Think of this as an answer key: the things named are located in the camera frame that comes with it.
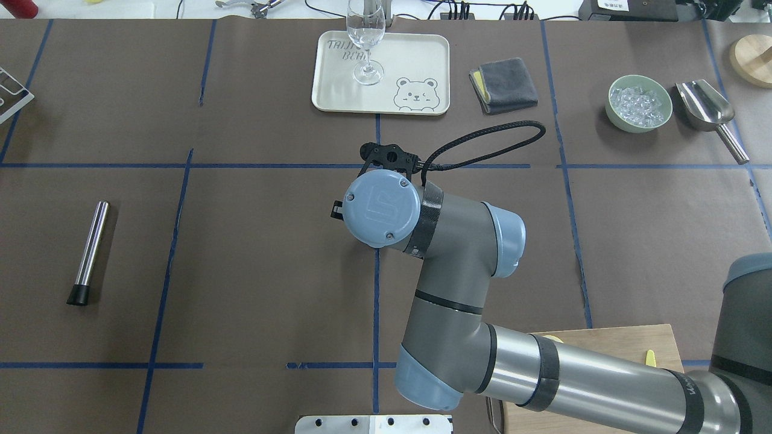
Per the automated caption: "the steel muddler black tip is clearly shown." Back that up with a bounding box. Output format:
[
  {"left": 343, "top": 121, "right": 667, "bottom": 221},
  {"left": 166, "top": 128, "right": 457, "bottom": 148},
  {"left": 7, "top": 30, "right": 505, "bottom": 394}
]
[{"left": 66, "top": 201, "right": 110, "bottom": 307}]

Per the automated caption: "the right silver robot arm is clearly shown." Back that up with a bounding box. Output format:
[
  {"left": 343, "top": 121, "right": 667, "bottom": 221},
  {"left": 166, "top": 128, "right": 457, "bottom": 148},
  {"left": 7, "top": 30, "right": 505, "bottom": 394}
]
[{"left": 331, "top": 169, "right": 771, "bottom": 433}]

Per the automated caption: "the white cup rack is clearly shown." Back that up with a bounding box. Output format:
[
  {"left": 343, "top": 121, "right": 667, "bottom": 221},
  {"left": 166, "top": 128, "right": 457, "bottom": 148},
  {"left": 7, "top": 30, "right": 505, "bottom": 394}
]
[{"left": 0, "top": 68, "right": 35, "bottom": 124}]

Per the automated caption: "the wooden cup tree stand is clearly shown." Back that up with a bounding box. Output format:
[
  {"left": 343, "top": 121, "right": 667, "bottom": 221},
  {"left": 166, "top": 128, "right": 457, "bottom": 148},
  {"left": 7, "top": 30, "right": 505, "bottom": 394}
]
[{"left": 730, "top": 34, "right": 771, "bottom": 89}]

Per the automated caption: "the cream bear tray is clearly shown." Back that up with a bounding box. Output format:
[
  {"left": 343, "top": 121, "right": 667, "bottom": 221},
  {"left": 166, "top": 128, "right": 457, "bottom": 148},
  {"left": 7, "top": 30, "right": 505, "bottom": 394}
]
[{"left": 311, "top": 30, "right": 451, "bottom": 115}]

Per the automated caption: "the clear wine glass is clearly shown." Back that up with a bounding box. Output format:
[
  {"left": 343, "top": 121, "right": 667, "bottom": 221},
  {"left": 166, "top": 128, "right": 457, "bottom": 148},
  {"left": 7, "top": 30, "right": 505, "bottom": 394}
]
[{"left": 346, "top": 1, "right": 386, "bottom": 86}]

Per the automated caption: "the grey folded cloth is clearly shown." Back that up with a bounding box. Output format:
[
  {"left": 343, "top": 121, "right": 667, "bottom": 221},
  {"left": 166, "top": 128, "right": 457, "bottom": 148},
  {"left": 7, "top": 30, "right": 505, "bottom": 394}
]
[{"left": 469, "top": 57, "right": 539, "bottom": 115}]

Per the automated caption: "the green bowl of ice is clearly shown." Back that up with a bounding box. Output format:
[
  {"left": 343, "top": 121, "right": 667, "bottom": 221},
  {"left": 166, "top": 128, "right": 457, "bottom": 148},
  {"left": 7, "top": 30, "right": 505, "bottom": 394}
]
[{"left": 606, "top": 75, "right": 673, "bottom": 134}]

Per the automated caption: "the yellow plastic knife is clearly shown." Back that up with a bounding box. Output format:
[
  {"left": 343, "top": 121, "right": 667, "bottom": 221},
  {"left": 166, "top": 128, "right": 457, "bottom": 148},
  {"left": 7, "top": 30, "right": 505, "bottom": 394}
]
[{"left": 645, "top": 349, "right": 658, "bottom": 368}]

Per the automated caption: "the red cylinder bottle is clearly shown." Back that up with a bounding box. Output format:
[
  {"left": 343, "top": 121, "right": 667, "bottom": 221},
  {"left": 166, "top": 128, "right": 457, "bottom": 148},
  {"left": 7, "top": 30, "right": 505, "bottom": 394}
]
[{"left": 1, "top": 0, "right": 39, "bottom": 19}]

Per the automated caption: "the steel ice scoop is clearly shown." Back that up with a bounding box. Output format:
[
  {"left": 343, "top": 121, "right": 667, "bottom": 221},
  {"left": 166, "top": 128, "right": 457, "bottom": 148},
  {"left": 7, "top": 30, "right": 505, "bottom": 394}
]
[{"left": 675, "top": 79, "right": 750, "bottom": 165}]

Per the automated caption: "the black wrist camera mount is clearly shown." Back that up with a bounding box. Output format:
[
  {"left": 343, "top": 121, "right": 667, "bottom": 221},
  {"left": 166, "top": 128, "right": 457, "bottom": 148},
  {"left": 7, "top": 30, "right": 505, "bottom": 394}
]
[{"left": 358, "top": 142, "right": 423, "bottom": 180}]

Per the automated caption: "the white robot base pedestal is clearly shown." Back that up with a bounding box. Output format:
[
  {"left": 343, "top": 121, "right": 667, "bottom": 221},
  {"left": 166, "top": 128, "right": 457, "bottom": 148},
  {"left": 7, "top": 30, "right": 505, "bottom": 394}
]
[{"left": 294, "top": 414, "right": 454, "bottom": 433}]

